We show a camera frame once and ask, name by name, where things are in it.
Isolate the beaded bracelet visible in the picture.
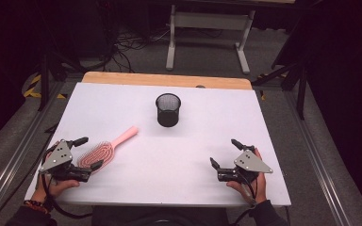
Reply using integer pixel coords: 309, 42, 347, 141
23, 199, 51, 216

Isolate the black stand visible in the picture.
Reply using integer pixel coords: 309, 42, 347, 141
37, 50, 88, 112
252, 60, 308, 121

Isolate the pink hairbrush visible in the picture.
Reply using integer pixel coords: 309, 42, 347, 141
76, 125, 140, 170

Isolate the black mesh pen cup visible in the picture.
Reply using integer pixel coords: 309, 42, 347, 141
155, 92, 182, 128

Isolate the white table cover board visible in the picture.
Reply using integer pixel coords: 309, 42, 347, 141
24, 82, 292, 208

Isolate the yellow black hazard tape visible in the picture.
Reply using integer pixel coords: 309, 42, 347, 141
23, 73, 68, 100
256, 73, 288, 102

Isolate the wooden table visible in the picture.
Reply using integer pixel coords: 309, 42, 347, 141
81, 71, 254, 91

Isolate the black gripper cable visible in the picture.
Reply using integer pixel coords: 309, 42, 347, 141
40, 172, 94, 219
230, 175, 259, 226

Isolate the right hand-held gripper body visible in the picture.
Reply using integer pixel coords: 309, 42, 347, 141
217, 146, 274, 185

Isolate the person's left hand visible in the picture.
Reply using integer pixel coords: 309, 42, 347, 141
31, 142, 81, 204

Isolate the aluminium floor rail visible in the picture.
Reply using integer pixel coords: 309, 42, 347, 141
0, 79, 64, 226
283, 90, 353, 226

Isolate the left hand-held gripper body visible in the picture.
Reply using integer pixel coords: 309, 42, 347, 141
39, 139, 92, 184

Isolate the person's right hand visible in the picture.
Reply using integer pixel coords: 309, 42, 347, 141
226, 147, 269, 205

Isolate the tangle of black floor cables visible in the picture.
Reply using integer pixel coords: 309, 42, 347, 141
98, 26, 172, 73

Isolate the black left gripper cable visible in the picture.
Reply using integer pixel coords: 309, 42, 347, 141
40, 172, 94, 219

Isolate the white metal desk frame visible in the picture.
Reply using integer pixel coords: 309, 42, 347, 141
165, 3, 256, 75

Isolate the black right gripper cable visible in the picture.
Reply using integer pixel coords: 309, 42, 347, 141
230, 175, 259, 226

